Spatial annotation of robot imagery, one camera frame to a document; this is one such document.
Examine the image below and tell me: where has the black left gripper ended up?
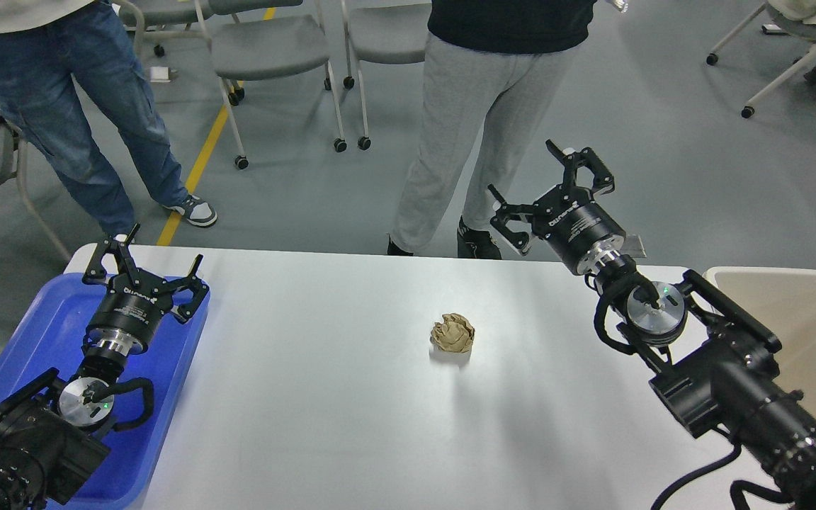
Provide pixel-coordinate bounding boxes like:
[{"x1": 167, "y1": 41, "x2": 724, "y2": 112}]
[{"x1": 83, "y1": 225, "x2": 210, "y2": 353}]

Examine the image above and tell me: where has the right metal floor plate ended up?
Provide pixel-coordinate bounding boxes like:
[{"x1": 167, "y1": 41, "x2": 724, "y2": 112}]
[{"x1": 620, "y1": 234, "x2": 647, "y2": 259}]

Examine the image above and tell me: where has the white chair top right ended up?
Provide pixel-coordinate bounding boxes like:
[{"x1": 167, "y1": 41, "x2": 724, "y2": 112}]
[{"x1": 705, "y1": 1, "x2": 816, "y2": 119}]

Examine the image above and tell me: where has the grey chair top left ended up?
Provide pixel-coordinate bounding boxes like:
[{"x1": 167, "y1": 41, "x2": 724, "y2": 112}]
[{"x1": 113, "y1": 1, "x2": 214, "y2": 56}]

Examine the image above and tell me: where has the grey chair centre left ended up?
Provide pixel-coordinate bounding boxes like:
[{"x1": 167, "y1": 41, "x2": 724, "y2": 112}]
[{"x1": 194, "y1": 1, "x2": 348, "y2": 170}]

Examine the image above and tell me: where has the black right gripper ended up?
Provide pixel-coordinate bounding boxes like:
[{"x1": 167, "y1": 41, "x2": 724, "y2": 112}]
[{"x1": 487, "y1": 139, "x2": 627, "y2": 276}]

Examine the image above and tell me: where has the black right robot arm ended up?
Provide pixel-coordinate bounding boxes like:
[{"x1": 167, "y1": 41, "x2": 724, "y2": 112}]
[{"x1": 488, "y1": 141, "x2": 816, "y2": 509}]

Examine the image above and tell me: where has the blue plastic tray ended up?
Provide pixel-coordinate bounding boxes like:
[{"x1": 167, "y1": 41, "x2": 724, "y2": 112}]
[{"x1": 0, "y1": 273, "x2": 208, "y2": 509}]

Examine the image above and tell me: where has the beige plastic bin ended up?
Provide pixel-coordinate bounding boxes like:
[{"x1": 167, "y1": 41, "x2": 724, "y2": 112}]
[{"x1": 705, "y1": 266, "x2": 816, "y2": 417}]

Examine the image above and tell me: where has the person in grey sweatpants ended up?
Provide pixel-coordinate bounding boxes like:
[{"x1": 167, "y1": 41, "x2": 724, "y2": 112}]
[{"x1": 387, "y1": 1, "x2": 595, "y2": 259}]

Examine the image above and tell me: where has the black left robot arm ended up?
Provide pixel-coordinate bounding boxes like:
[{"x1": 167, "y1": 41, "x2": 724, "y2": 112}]
[{"x1": 0, "y1": 234, "x2": 210, "y2": 509}]

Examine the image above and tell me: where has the person in blue jeans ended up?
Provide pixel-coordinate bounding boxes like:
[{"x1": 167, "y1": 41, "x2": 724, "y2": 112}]
[{"x1": 0, "y1": 1, "x2": 217, "y2": 236}]

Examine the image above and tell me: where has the crumpled brown paper ball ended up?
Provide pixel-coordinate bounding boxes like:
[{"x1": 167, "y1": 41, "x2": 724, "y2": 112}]
[{"x1": 430, "y1": 313, "x2": 476, "y2": 353}]

